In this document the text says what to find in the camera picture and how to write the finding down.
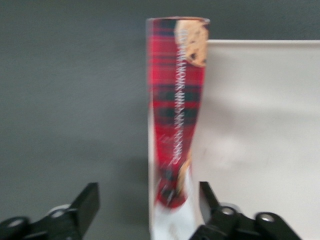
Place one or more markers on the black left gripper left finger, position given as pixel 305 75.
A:
pixel 70 220

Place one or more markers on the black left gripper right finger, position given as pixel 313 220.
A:
pixel 230 225

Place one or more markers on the red tartan cookie box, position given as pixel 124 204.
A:
pixel 175 105

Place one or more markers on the beige plastic tray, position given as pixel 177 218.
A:
pixel 257 112

